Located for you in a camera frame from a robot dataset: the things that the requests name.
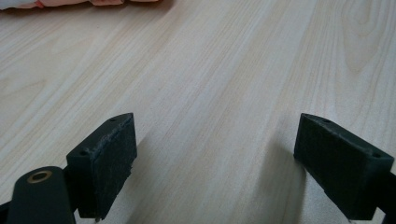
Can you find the pink winter glove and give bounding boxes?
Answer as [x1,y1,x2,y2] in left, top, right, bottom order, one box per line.
[0,0,163,11]

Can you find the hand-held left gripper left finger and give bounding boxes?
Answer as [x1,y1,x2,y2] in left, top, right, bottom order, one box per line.
[65,112,138,220]

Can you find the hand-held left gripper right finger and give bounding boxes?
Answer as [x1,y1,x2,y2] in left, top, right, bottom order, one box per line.
[293,112,395,222]

